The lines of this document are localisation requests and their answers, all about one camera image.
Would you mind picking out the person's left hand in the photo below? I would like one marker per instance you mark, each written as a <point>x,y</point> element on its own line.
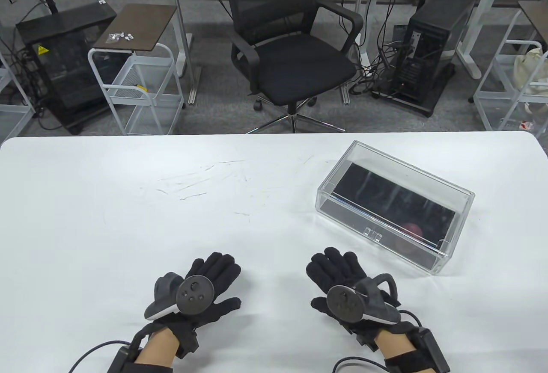
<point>218,273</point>

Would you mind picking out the person's right hand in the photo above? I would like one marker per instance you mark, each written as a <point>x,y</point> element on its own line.
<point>338,268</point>

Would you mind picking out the clear plastic drawer organizer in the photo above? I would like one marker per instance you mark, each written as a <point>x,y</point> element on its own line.
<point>376,176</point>

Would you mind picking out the person's left forearm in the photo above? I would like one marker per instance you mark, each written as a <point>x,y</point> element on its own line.
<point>156,351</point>

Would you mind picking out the grey left hand controller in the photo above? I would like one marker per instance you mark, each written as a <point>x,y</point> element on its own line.
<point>195,296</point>

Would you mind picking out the grey hand controller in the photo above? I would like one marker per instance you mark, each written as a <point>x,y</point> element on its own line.
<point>195,296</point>
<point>344,302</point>

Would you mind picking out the grey right hand controller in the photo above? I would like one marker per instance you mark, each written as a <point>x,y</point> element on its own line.
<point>344,302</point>

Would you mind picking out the small yellow item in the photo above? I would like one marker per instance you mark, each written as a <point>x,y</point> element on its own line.
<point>141,88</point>

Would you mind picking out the black mesh office chair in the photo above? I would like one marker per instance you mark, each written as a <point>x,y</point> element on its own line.
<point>295,60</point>

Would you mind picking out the black open computer tower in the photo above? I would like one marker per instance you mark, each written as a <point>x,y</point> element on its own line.
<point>432,43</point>

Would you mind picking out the black glass computer tower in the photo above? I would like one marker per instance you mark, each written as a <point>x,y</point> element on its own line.
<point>64,73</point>

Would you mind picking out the small silver packets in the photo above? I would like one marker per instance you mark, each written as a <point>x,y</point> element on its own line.
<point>117,36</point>

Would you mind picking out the brown square board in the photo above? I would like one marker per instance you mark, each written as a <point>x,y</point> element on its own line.
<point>141,24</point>

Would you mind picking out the cream fabric bag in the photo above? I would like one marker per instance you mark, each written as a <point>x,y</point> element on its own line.
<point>528,69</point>

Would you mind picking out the white corner desk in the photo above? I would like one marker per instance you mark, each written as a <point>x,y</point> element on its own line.
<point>481,18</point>

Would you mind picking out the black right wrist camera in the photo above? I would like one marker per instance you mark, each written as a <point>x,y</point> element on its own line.
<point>432,351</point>

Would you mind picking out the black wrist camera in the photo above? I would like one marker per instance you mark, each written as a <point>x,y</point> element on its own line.
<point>432,351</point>
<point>122,360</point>

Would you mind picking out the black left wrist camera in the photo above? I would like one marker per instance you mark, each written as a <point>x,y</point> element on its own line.
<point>122,360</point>

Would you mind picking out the white frame cart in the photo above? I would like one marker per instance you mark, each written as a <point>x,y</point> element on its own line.
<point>492,95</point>

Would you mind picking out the white metal shelf frame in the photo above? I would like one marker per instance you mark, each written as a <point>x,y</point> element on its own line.
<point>13,108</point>

